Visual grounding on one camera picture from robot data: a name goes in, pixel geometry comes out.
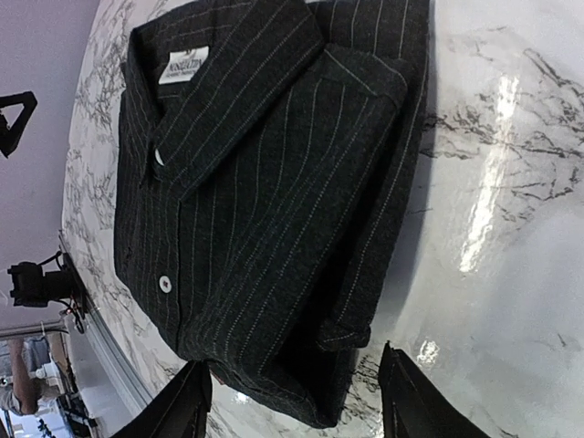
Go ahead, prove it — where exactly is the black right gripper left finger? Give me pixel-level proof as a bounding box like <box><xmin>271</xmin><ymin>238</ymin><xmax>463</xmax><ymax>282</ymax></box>
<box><xmin>122</xmin><ymin>361</ymin><xmax>213</xmax><ymax>438</ymax></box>

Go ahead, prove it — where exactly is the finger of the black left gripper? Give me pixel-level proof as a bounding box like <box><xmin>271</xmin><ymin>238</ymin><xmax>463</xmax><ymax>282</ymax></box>
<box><xmin>0</xmin><ymin>91</ymin><xmax>37</xmax><ymax>158</ymax></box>

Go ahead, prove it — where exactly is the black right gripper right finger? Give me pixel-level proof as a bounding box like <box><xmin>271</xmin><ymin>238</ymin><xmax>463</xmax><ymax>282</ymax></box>
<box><xmin>378</xmin><ymin>343</ymin><xmax>487</xmax><ymax>438</ymax></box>

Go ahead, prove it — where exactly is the black pinstriped shirt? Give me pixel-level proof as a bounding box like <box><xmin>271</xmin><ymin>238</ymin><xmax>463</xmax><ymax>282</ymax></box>
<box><xmin>113</xmin><ymin>1</ymin><xmax>431</xmax><ymax>429</ymax></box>

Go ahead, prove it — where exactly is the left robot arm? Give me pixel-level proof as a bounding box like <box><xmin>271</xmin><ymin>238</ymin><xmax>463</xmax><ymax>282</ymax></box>
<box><xmin>1</xmin><ymin>91</ymin><xmax>87</xmax><ymax>334</ymax></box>

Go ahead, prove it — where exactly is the background lab shelving clutter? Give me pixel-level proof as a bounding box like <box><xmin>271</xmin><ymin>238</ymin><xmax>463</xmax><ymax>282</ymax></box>
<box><xmin>1</xmin><ymin>330</ymin><xmax>99</xmax><ymax>437</ymax></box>

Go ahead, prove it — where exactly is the aluminium front rail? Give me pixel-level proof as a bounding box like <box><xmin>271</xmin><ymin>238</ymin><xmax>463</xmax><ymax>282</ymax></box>
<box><xmin>59</xmin><ymin>235</ymin><xmax>153</xmax><ymax>437</ymax></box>

